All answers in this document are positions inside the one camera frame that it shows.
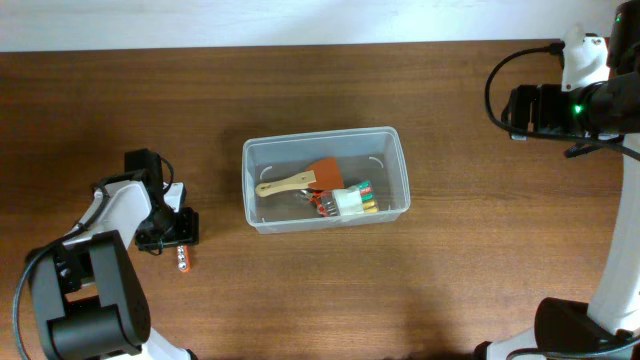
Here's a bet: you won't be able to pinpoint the orange socket bit rail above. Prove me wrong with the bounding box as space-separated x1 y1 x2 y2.
176 245 191 273

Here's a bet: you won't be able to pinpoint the orange scraper wooden handle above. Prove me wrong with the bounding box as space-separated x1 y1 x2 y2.
255 157 344 197

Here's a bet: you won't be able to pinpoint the clear plastic storage container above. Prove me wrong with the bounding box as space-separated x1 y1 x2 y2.
242 127 411 234

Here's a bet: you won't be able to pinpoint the red handled cutting pliers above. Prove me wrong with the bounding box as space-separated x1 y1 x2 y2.
296 190 329 217

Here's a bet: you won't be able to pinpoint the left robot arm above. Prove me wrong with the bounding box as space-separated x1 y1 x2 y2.
12 148 199 360

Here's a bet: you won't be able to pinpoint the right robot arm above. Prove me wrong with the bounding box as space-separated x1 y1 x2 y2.
472 1 639 360

